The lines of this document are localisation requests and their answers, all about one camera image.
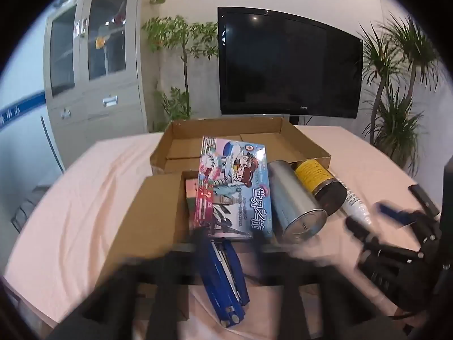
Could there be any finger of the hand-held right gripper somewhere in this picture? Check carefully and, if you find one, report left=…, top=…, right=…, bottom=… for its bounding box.
left=375, top=183, right=443, bottom=256
left=345, top=216, right=425, bottom=291

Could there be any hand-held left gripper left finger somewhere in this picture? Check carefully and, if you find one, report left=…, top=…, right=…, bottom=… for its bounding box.
left=46, top=225, right=213, bottom=340

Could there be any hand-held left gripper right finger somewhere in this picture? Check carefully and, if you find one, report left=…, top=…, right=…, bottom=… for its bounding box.
left=253, top=240, right=407, bottom=340

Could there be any white tube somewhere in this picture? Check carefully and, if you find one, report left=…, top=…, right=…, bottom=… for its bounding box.
left=334, top=179, right=374, bottom=225

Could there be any blue stapler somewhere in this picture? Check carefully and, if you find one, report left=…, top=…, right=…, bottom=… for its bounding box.
left=198, top=237, right=250, bottom=328

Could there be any black can with yellow label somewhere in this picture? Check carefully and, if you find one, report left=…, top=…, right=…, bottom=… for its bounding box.
left=294, top=159, right=348, bottom=216

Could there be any silver metal can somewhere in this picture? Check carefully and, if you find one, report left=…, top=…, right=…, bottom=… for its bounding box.
left=267, top=159, right=328, bottom=245

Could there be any brown cardboard box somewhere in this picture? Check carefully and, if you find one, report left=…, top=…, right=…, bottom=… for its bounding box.
left=106, top=117, right=332, bottom=323

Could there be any tall green palm plant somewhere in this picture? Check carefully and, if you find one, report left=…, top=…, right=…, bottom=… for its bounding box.
left=359, top=14, right=443, bottom=178

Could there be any colourful cartoon game box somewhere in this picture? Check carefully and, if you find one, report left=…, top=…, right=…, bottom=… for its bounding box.
left=185, top=135, right=274, bottom=240

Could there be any black television stand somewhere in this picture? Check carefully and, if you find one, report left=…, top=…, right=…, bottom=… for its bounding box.
left=288, top=114, right=314, bottom=126

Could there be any pink tablecloth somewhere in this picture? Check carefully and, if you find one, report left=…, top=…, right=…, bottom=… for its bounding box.
left=3, top=124, right=443, bottom=340

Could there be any dark chair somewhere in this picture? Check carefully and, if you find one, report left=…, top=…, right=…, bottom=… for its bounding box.
left=10, top=184, right=50, bottom=234

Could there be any black flat screen television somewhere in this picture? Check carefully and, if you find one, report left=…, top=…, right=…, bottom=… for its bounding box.
left=217, top=6, right=364, bottom=119

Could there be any grey glass door cabinet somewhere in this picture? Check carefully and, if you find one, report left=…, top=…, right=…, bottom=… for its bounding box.
left=42, top=0, right=149, bottom=171

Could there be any slim leafy green tree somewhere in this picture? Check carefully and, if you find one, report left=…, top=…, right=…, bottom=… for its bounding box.
left=142, top=16, right=219, bottom=131

